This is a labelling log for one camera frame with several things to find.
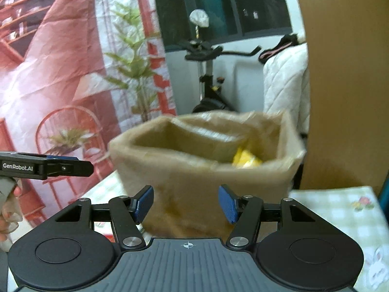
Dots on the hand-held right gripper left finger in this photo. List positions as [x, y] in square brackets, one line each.
[145, 202]

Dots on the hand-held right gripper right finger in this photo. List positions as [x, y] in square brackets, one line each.
[227, 202]

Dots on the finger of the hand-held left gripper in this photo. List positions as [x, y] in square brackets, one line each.
[71, 168]

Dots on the brown plastic bag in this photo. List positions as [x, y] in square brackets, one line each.
[194, 188]

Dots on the person's left hand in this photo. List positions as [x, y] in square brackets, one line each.
[9, 213]

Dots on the yellow snack packet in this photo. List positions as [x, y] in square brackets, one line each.
[245, 158]

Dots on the red printed backdrop cloth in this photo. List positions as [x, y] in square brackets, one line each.
[60, 67]

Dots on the green checked tablecloth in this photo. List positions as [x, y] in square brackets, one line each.
[340, 210]

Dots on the black exercise bike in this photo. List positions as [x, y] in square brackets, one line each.
[209, 88]

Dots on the white quilted blanket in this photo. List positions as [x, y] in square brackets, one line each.
[282, 82]

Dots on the blue chair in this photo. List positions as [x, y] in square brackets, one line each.
[384, 193]

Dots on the black and pink garment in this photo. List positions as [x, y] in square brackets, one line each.
[281, 45]

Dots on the brown wooden board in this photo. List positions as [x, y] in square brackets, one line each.
[346, 82]

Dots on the white crumpled plastic wrap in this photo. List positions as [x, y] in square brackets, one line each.
[199, 18]

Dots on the dark window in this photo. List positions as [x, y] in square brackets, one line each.
[218, 6]

